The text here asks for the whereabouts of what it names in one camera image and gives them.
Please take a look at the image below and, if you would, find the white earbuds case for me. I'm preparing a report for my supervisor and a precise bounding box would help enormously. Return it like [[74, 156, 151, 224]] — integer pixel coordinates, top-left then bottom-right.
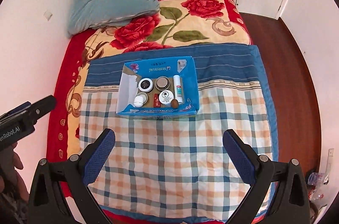
[[133, 95, 146, 107]]

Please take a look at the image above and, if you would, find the red small box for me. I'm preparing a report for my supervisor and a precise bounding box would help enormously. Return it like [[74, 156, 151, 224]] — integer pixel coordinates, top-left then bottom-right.
[[153, 93, 161, 107]]

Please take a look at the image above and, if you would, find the white cream jar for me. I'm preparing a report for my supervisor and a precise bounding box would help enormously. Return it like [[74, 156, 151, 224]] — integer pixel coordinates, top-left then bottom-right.
[[158, 90, 174, 106]]

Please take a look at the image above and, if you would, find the brown walnut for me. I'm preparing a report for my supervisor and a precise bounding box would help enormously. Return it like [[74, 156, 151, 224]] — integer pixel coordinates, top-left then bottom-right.
[[171, 99, 179, 109]]

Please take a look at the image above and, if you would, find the white lip balm tube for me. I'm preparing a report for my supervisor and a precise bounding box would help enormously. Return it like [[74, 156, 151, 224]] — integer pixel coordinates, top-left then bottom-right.
[[173, 75, 183, 104]]

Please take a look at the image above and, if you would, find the person left hand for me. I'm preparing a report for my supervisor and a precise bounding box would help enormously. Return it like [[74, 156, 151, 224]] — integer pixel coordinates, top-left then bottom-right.
[[1, 142, 29, 202]]

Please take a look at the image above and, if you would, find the plastic bag on floor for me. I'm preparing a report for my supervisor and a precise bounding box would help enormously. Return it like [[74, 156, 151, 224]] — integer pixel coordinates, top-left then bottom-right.
[[307, 172, 329, 210]]

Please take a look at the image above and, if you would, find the blue plaid quilt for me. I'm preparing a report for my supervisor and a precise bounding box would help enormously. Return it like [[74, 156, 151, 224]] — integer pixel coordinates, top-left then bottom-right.
[[79, 43, 279, 223]]

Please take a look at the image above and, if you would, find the blue cardboard box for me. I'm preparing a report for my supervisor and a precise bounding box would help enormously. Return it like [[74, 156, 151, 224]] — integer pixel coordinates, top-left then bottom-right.
[[116, 56, 199, 119]]

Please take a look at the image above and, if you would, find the red rose floral blanket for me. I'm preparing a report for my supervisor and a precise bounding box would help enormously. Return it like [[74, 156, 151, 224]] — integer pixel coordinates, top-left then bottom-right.
[[46, 0, 252, 224]]

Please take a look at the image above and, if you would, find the wall switch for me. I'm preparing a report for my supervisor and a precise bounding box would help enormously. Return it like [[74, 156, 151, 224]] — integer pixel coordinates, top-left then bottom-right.
[[44, 10, 52, 21]]

